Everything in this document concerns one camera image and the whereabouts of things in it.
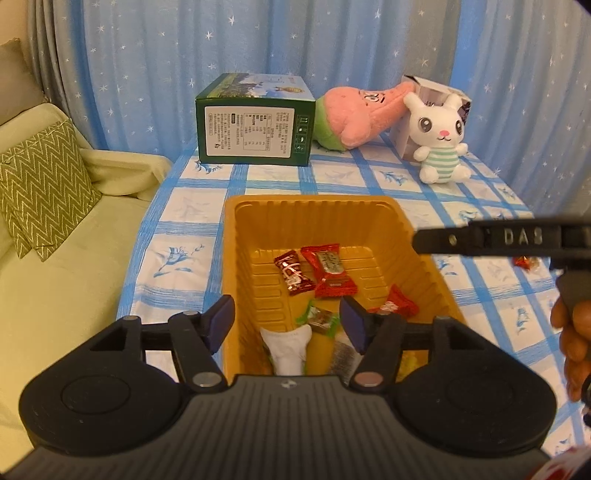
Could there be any green zigzag pillow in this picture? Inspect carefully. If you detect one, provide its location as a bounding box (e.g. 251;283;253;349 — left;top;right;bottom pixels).
0;119;103;263
0;217;34;260

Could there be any blue checked tablecloth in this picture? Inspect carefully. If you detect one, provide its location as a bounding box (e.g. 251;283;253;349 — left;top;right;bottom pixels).
117;138;591;457

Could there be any brown cushion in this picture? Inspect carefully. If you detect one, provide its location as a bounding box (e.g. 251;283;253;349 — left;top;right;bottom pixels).
0;39;49;126

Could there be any large red candy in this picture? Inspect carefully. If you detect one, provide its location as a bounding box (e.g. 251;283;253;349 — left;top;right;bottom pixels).
300;244;359;300

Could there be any orange plastic tray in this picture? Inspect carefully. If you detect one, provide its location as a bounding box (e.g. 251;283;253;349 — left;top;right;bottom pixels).
221;195;466;377

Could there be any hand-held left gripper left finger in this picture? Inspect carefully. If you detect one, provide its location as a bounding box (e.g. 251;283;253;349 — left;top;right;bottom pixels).
88;294;237;394

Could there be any clear candy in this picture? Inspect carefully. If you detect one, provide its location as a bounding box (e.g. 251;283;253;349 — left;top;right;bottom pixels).
329;335;365;377

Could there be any person's right hand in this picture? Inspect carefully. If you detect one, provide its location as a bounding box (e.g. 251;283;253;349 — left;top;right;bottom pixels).
550;298;591;403

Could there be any light green sofa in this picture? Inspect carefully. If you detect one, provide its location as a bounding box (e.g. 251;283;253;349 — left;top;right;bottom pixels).
0;102;174;467

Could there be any white purple cardboard box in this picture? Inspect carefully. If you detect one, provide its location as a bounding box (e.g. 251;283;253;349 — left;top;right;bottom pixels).
392;75;474;162

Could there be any pink plush toy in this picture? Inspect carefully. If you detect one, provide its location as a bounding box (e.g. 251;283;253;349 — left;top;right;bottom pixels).
311;83;416;151

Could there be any white bunny plush toy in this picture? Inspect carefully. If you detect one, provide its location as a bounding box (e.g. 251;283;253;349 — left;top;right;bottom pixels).
403;92;472;184

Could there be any blue star curtain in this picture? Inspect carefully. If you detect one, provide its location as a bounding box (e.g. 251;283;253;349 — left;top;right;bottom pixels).
28;0;591;217

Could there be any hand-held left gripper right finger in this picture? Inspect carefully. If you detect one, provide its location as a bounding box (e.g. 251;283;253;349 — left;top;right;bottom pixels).
339;294;491;394

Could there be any red white object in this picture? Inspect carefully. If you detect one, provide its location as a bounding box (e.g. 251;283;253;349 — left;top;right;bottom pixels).
526;444;591;480

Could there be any green candy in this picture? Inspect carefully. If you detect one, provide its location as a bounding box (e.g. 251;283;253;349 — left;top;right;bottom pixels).
295;300;345;336

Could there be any white candy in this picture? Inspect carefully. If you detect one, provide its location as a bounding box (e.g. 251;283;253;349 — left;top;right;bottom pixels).
259;323;314;376

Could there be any green cardboard box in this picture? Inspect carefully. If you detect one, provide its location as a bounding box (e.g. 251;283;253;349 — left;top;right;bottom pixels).
194;73;317;167

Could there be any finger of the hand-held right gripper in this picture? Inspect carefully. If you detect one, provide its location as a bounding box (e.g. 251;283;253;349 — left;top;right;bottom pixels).
413;220;563;257

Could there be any dark red candy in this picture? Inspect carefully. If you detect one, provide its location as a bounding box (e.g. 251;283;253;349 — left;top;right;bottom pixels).
273;249;316;296

